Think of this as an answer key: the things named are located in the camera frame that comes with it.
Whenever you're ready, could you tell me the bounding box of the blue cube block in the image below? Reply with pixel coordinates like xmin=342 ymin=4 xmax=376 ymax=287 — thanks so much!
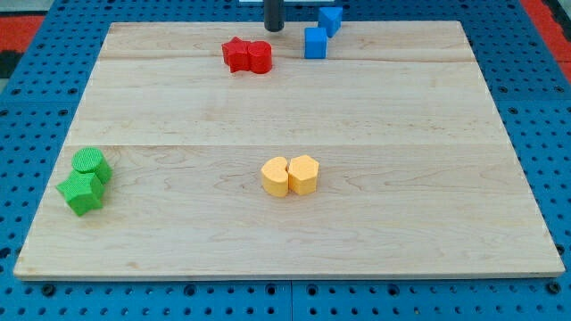
xmin=304 ymin=27 xmax=327 ymax=59

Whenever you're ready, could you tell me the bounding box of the yellow crescent block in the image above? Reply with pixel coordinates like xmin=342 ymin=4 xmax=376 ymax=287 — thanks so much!
xmin=261 ymin=156 xmax=289 ymax=197

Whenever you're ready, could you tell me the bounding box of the yellow hexagon block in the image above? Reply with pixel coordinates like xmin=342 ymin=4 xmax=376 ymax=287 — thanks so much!
xmin=288 ymin=155 xmax=319 ymax=195

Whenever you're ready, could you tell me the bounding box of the wooden board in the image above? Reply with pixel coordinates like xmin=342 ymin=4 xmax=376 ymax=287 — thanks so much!
xmin=13 ymin=21 xmax=565 ymax=281

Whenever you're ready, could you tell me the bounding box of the red cylinder block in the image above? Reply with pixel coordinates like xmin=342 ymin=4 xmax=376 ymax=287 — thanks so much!
xmin=247 ymin=41 xmax=273 ymax=74

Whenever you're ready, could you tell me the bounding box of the red star block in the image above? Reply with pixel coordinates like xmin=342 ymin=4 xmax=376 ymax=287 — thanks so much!
xmin=221 ymin=37 xmax=250 ymax=73

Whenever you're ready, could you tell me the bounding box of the blue triangular block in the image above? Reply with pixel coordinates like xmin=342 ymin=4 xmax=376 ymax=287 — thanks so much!
xmin=318 ymin=7 xmax=343 ymax=38

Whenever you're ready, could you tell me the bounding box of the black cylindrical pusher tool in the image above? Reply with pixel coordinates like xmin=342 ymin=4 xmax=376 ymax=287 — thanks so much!
xmin=262 ymin=0 xmax=285 ymax=32

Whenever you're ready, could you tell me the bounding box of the green cylinder block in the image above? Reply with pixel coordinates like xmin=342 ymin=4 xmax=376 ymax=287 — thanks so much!
xmin=71 ymin=147 xmax=112 ymax=185

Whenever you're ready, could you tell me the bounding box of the green star block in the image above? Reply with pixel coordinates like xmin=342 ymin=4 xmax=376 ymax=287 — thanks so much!
xmin=56 ymin=170 xmax=105 ymax=217

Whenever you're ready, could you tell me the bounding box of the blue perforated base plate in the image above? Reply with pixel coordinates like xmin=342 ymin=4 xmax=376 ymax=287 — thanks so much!
xmin=1 ymin=1 xmax=570 ymax=320

